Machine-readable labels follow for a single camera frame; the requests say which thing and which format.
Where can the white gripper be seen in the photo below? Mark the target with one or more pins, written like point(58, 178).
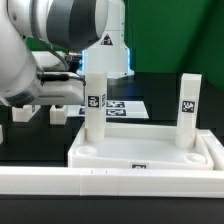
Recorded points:
point(61, 88)

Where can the white desk tabletop tray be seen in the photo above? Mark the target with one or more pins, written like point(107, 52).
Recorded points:
point(137, 146)

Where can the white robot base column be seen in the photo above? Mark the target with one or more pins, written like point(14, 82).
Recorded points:
point(110, 53)

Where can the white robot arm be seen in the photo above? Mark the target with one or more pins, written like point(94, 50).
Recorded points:
point(69, 24)

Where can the white sheet with fiducial tags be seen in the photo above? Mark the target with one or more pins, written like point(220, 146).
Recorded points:
point(115, 109)

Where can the white block at left edge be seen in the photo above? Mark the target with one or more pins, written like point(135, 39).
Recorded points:
point(1, 134)

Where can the white front fence rail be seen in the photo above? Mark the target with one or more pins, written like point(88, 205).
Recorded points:
point(110, 182)

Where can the white fence rail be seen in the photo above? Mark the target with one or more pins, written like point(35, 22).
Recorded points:
point(110, 182)
point(216, 150)

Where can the white right fence rail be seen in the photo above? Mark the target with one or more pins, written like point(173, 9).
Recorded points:
point(216, 150)

